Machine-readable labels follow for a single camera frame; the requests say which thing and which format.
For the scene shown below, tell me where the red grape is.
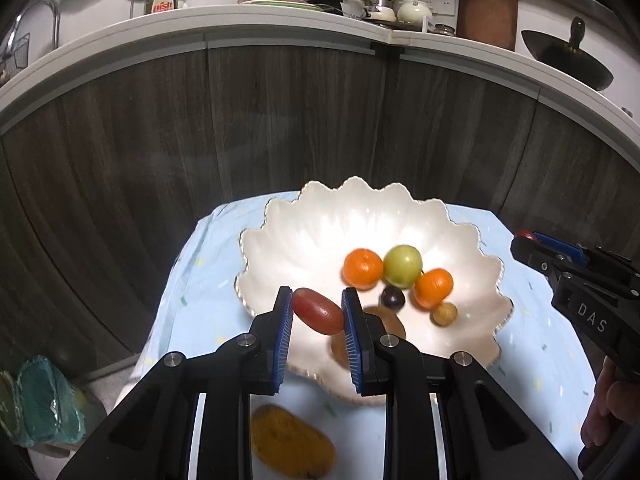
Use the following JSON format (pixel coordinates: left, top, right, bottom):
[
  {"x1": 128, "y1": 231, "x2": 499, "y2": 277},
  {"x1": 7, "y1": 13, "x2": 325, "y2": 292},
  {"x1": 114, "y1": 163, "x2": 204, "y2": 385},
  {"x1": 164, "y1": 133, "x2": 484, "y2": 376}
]
[{"x1": 291, "y1": 287, "x2": 346, "y2": 336}]

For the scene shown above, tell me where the metal faucet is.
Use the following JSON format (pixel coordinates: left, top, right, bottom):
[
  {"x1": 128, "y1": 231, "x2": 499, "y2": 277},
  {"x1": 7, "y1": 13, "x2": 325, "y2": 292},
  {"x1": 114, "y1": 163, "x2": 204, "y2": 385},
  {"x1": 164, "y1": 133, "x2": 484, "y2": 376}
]
[{"x1": 5, "y1": 0, "x2": 62, "y2": 56}]

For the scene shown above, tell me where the brown kiwi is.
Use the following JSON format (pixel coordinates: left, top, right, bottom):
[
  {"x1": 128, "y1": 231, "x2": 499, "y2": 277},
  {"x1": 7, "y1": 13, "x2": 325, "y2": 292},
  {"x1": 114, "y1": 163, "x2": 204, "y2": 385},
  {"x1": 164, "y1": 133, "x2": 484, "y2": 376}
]
[{"x1": 330, "y1": 306, "x2": 407, "y2": 367}]

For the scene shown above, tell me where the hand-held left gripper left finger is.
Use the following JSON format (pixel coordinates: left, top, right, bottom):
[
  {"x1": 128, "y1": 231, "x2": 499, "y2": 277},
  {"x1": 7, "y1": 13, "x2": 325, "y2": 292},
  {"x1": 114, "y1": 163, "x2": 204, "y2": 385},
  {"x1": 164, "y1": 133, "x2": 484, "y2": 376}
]
[{"x1": 55, "y1": 286, "x2": 294, "y2": 480}]

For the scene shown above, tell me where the brown potato on cloth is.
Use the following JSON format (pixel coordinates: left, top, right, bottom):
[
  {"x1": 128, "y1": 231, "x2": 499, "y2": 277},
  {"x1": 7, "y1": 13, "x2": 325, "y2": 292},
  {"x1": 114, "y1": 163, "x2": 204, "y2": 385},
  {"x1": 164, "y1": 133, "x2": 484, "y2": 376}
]
[{"x1": 250, "y1": 405, "x2": 336, "y2": 479}]

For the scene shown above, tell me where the green plum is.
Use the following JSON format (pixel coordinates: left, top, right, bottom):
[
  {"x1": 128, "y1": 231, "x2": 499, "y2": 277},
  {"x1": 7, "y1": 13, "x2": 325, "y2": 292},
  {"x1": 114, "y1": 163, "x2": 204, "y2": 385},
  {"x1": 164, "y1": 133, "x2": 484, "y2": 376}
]
[{"x1": 383, "y1": 244, "x2": 424, "y2": 288}]

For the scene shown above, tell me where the light blue tablecloth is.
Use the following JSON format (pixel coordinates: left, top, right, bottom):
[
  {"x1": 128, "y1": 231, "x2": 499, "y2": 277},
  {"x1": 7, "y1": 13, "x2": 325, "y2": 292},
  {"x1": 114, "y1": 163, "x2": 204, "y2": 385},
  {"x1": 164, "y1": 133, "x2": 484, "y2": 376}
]
[{"x1": 115, "y1": 190, "x2": 608, "y2": 480}]

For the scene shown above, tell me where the green plastic bag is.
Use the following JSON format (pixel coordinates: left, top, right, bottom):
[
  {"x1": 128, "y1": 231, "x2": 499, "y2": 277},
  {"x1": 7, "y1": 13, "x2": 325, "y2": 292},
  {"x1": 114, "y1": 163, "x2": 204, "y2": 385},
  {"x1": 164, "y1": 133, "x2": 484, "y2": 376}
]
[{"x1": 0, "y1": 355, "x2": 88, "y2": 448}]

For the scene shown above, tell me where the black wok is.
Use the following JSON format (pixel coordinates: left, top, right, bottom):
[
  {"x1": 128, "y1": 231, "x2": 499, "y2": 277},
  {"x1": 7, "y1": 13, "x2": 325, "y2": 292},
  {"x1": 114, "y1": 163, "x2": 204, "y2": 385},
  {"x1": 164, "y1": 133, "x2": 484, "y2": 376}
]
[{"x1": 521, "y1": 16, "x2": 615, "y2": 92}]

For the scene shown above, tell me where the dark wooden cabinet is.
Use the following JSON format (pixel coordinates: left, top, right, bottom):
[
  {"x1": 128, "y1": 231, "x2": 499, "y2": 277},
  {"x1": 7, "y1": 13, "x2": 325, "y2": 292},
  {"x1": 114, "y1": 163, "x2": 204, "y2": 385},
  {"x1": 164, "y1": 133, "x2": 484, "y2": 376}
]
[{"x1": 0, "y1": 40, "x2": 640, "y2": 391}]

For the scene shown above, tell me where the brown cutting board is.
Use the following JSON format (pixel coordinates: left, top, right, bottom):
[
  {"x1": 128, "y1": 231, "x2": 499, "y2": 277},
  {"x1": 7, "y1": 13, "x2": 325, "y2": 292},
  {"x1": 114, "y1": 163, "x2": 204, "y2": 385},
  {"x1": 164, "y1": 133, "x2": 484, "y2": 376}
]
[{"x1": 457, "y1": 0, "x2": 518, "y2": 52}]

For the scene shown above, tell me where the stack of plates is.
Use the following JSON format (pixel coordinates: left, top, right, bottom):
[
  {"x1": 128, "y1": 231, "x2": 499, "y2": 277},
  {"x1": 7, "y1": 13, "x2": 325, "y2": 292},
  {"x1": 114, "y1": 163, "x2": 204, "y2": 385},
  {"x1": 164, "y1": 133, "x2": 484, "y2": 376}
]
[{"x1": 237, "y1": 0, "x2": 323, "y2": 11}]

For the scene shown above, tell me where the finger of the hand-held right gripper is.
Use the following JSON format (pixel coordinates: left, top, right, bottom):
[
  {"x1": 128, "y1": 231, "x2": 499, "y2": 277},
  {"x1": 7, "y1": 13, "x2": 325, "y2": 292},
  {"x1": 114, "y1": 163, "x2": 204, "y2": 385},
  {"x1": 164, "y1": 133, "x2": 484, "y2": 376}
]
[
  {"x1": 534, "y1": 231, "x2": 640, "y2": 291},
  {"x1": 510, "y1": 236, "x2": 576, "y2": 286}
]

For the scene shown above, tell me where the white kitchen countertop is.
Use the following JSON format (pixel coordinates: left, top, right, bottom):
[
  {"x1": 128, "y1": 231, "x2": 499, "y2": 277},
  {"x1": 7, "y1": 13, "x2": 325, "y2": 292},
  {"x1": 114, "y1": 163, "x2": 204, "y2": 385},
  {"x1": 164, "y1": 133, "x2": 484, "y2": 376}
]
[{"x1": 0, "y1": 2, "x2": 640, "y2": 136}]

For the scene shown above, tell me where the brown longan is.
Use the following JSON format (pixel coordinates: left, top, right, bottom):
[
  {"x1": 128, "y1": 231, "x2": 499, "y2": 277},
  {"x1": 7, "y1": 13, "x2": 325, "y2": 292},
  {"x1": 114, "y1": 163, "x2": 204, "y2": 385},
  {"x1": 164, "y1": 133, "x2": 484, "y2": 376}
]
[{"x1": 431, "y1": 302, "x2": 458, "y2": 327}]

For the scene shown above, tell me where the dark purple grape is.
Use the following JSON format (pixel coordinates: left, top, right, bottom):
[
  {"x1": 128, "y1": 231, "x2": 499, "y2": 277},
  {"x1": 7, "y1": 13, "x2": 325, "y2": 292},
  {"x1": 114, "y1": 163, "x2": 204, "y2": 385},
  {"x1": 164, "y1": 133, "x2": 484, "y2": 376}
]
[{"x1": 380, "y1": 286, "x2": 406, "y2": 311}]

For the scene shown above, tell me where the person's right hand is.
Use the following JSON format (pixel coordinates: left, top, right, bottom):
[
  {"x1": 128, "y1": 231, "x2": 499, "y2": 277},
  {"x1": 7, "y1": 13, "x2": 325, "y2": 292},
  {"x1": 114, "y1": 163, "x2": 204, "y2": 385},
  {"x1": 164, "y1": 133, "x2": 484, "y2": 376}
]
[{"x1": 580, "y1": 355, "x2": 640, "y2": 450}]

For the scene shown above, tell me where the white scalloped bowl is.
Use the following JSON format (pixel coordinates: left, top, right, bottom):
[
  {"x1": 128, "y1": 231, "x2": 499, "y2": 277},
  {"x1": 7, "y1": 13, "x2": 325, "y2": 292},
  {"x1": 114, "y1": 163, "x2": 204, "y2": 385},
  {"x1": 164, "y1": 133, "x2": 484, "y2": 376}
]
[{"x1": 234, "y1": 176, "x2": 515, "y2": 405}]

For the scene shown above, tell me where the small lidded pot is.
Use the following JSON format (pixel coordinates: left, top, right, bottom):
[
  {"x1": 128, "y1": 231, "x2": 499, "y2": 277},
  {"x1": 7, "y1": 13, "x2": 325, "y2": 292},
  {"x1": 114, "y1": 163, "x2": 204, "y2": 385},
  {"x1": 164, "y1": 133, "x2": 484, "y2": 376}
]
[{"x1": 367, "y1": 0, "x2": 398, "y2": 21}]

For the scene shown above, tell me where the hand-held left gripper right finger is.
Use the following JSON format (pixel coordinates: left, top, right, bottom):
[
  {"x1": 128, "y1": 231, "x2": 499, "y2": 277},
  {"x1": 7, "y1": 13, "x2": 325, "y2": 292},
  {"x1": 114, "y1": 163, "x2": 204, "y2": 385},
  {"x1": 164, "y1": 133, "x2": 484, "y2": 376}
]
[{"x1": 341, "y1": 287, "x2": 578, "y2": 480}]

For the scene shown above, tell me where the orange mandarin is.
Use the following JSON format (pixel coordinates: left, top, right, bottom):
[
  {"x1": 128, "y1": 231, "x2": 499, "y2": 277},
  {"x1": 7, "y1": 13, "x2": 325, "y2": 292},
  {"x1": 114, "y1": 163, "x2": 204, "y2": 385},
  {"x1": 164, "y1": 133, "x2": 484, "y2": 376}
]
[
  {"x1": 413, "y1": 268, "x2": 454, "y2": 310},
  {"x1": 342, "y1": 248, "x2": 385, "y2": 290}
]

